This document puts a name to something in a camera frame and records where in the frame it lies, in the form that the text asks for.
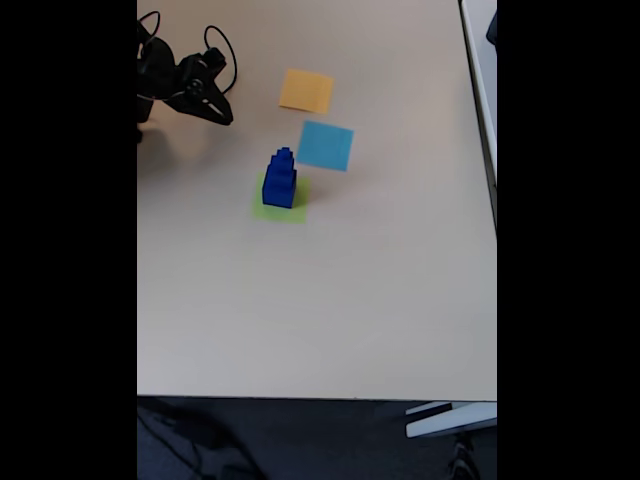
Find black floor cables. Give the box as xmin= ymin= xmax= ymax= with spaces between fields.
xmin=137 ymin=399 xmax=261 ymax=480

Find green paper square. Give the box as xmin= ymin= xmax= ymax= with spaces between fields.
xmin=251 ymin=172 xmax=312 ymax=225

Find large blue cube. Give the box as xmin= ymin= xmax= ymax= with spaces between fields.
xmin=261 ymin=172 xmax=298 ymax=209

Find thin arm servo wire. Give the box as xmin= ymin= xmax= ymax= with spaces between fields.
xmin=137 ymin=10 xmax=162 ymax=47

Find orange paper square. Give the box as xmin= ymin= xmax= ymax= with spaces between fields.
xmin=278 ymin=68 xmax=335 ymax=115

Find blue paper square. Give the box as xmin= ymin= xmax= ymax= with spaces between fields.
xmin=294 ymin=120 xmax=355 ymax=173

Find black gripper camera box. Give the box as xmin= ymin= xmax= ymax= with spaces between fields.
xmin=201 ymin=47 xmax=228 ymax=75

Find white table foot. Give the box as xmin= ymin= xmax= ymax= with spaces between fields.
xmin=404 ymin=401 xmax=498 ymax=440

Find medium blue cube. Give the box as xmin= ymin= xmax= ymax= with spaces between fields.
xmin=266 ymin=159 xmax=297 ymax=187

